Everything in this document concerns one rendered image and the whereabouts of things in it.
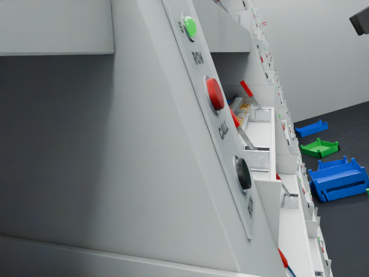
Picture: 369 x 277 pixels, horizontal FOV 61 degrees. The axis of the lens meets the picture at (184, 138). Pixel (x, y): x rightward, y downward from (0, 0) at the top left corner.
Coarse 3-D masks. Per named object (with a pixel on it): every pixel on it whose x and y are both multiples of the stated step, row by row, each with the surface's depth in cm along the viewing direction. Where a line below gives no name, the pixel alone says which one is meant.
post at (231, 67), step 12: (228, 0) 74; (240, 0) 74; (252, 36) 77; (252, 48) 76; (216, 60) 79; (228, 60) 78; (240, 60) 77; (252, 60) 76; (228, 72) 79; (240, 72) 78; (252, 72) 77; (228, 84) 79; (240, 84) 79; (252, 84) 78; (264, 84) 77; (276, 120) 79; (276, 132) 79; (276, 144) 80; (300, 192) 82; (324, 264) 85
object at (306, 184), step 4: (304, 184) 151; (308, 184) 151; (308, 188) 151; (308, 192) 151; (308, 196) 147; (308, 200) 143; (312, 216) 129; (312, 220) 126; (320, 240) 109; (320, 244) 111; (328, 260) 95; (328, 264) 95; (328, 268) 95
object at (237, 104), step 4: (236, 100) 73; (240, 100) 73; (232, 104) 67; (236, 104) 67; (240, 104) 71; (232, 108) 62; (236, 108) 63; (240, 108) 69; (244, 108) 69; (236, 116) 64; (240, 120) 58; (240, 124) 55
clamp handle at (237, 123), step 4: (232, 112) 36; (232, 116) 36; (236, 120) 36; (236, 124) 36; (236, 128) 36; (240, 128) 36; (240, 132) 36; (244, 132) 37; (244, 136) 36; (244, 140) 36; (248, 140) 36; (248, 144) 36; (252, 144) 37; (252, 148) 36
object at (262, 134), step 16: (240, 96) 77; (256, 96) 78; (272, 96) 77; (272, 112) 70; (256, 128) 56; (272, 128) 55; (256, 144) 46; (272, 144) 46; (272, 160) 39; (256, 176) 34; (272, 176) 34; (272, 192) 21; (272, 208) 21; (272, 224) 21
